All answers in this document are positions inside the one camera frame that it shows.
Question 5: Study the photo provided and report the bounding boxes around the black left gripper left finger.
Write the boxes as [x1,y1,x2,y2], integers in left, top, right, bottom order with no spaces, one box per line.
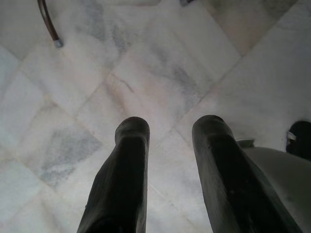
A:
[76,116,151,233]

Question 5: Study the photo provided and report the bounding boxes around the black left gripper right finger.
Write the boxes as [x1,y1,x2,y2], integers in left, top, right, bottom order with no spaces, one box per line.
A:
[191,115,303,233]

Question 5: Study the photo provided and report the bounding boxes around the black robot foot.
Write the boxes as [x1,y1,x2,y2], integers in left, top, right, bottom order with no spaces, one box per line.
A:
[287,120,311,162]

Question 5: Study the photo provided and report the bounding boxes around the dark brown chair leg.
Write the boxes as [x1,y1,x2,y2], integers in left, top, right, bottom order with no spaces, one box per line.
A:
[37,0,64,49]

